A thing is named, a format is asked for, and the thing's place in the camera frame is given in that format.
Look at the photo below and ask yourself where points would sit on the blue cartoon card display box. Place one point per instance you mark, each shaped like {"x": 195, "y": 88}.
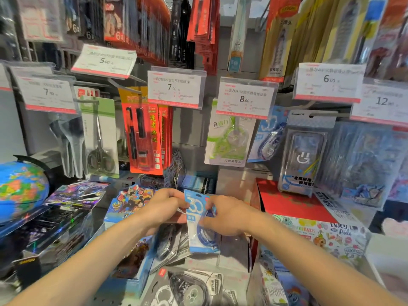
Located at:
{"x": 137, "y": 270}

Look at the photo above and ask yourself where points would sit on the pink heart figure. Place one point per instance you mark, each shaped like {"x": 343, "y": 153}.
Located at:
{"x": 395, "y": 227}

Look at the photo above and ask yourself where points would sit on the person's right forearm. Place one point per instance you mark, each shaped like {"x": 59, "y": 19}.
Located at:
{"x": 318, "y": 267}

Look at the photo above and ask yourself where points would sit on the clear blister compass package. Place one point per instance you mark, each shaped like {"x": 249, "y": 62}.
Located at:
{"x": 302, "y": 156}

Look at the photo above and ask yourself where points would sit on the cartoon sticker sheet packs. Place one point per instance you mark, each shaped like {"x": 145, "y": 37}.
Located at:
{"x": 175, "y": 168}

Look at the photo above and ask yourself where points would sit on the clear packs of grey scissors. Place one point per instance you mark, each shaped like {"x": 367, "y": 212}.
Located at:
{"x": 68, "y": 140}

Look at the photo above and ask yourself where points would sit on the pile of correction tape packages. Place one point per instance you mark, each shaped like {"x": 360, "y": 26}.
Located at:
{"x": 191, "y": 290}

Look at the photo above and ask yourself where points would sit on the row of blue stationery packs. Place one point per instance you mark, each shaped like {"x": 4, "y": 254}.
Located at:
{"x": 366, "y": 162}

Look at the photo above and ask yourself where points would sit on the person's left forearm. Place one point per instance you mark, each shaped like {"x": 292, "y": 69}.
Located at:
{"x": 79, "y": 270}

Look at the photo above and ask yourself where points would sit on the black holographic card box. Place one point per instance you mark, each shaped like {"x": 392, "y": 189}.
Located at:
{"x": 63, "y": 219}

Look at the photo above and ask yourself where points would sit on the green correction tape package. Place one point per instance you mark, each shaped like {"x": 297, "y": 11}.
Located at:
{"x": 223, "y": 149}

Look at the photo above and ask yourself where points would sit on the blue globe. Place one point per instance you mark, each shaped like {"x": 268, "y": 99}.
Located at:
{"x": 19, "y": 191}

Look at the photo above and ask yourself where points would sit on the red cardboard box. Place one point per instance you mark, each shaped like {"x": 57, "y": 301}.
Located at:
{"x": 287, "y": 200}

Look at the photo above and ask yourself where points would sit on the white price tag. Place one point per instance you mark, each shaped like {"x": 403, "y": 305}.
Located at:
{"x": 32, "y": 70}
{"x": 381, "y": 101}
{"x": 103, "y": 62}
{"x": 245, "y": 98}
{"x": 175, "y": 87}
{"x": 328, "y": 81}
{"x": 4, "y": 78}
{"x": 46, "y": 93}

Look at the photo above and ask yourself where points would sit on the scissors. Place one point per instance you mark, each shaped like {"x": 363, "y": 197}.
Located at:
{"x": 102, "y": 124}

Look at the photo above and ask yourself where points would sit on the person's right hand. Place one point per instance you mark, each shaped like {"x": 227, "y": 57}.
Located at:
{"x": 229, "y": 219}

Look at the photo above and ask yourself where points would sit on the person's left hand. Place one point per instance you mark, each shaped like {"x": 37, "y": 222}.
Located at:
{"x": 165, "y": 207}

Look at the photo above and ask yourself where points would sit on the orange pen set packages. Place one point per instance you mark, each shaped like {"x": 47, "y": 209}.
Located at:
{"x": 143, "y": 140}

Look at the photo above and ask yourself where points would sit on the white red label sticker packs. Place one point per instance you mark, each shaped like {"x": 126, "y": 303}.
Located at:
{"x": 39, "y": 19}

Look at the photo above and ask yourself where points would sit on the stack of blue striped packets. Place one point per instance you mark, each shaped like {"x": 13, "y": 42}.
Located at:
{"x": 197, "y": 184}

